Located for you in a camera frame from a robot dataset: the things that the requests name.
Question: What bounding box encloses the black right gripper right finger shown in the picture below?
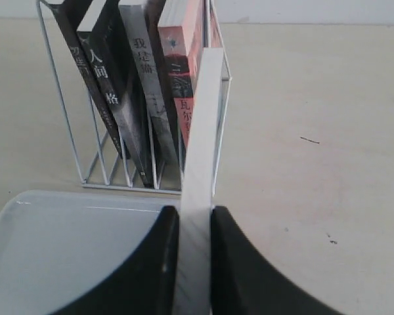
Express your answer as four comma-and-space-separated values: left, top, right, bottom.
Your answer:
210, 206, 339, 314

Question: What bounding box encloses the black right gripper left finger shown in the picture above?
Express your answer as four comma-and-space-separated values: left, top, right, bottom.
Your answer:
54, 205, 179, 314

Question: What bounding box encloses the blue moon sixpence book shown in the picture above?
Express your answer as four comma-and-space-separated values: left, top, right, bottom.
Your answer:
173, 48, 224, 314

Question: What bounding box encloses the black grey spine book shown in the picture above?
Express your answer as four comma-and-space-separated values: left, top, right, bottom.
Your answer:
77, 1, 154, 188

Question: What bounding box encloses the red teal spine book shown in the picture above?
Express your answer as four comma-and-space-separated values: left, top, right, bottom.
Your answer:
158, 0, 206, 153

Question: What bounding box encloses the grey white spine book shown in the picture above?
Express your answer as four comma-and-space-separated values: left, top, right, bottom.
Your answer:
119, 1, 179, 165

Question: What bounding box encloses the dark brown spine book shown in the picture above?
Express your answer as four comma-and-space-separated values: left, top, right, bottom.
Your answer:
47, 1, 132, 159

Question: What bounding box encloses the white plastic tray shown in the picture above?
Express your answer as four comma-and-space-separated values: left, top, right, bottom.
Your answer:
0, 191, 179, 314

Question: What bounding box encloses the white wire book rack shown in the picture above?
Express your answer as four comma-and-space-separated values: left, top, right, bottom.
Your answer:
36, 1, 231, 194

